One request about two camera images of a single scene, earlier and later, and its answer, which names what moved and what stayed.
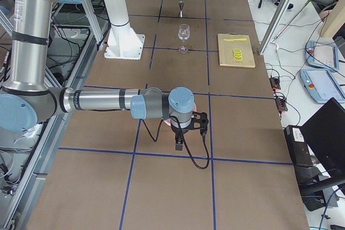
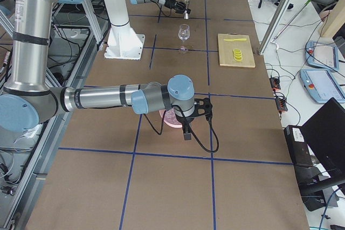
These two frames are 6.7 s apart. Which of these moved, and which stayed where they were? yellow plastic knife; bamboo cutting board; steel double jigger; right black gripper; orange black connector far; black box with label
Moved: right black gripper; steel double jigger
Stayed: black box with label; bamboo cutting board; orange black connector far; yellow plastic knife
